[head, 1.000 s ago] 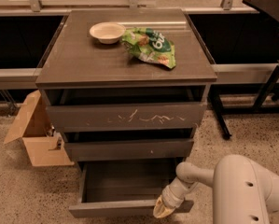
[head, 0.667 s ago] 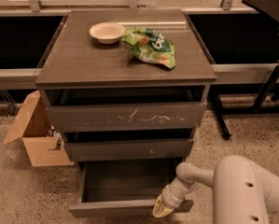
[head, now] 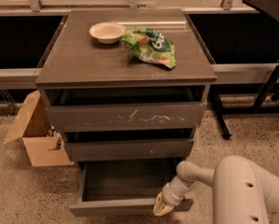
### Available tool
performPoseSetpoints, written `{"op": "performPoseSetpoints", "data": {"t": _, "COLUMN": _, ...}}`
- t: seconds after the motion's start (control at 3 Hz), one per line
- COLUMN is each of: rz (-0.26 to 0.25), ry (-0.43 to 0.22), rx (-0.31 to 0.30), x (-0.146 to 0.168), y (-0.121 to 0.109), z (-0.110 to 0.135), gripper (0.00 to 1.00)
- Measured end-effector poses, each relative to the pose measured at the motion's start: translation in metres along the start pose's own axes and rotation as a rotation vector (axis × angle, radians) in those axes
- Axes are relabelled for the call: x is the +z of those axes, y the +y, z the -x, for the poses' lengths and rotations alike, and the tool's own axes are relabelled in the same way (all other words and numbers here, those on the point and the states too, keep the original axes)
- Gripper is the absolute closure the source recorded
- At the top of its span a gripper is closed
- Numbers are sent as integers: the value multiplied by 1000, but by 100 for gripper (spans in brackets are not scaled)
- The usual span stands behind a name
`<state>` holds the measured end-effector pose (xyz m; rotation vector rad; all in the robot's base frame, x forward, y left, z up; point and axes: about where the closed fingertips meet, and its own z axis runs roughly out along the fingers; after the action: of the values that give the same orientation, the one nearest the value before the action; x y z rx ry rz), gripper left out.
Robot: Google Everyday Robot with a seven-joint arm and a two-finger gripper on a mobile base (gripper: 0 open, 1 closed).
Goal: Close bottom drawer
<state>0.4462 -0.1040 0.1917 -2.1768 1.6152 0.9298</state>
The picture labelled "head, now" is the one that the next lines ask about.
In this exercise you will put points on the open cardboard box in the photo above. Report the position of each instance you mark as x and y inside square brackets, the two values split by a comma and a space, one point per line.
[32, 126]

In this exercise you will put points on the white paper bowl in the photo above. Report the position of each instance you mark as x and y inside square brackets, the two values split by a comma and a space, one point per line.
[107, 32]

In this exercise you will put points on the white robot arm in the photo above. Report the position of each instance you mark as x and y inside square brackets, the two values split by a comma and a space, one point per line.
[243, 192]

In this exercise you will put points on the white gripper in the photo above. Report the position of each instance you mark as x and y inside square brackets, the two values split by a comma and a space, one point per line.
[170, 194]

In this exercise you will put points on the black side table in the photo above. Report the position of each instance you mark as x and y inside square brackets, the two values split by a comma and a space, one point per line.
[266, 6]

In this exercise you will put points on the dark grey drawer cabinet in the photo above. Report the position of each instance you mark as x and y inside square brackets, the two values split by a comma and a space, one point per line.
[79, 61]

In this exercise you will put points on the grey bottom drawer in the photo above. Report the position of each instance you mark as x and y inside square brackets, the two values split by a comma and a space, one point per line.
[126, 187]

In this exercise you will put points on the scratched grey top drawer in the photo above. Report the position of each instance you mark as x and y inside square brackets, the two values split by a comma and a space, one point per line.
[115, 109]

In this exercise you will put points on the grey middle drawer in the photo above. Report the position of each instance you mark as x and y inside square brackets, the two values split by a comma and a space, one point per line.
[128, 145]

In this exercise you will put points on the green chip bag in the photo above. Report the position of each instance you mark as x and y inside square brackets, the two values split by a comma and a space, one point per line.
[149, 46]

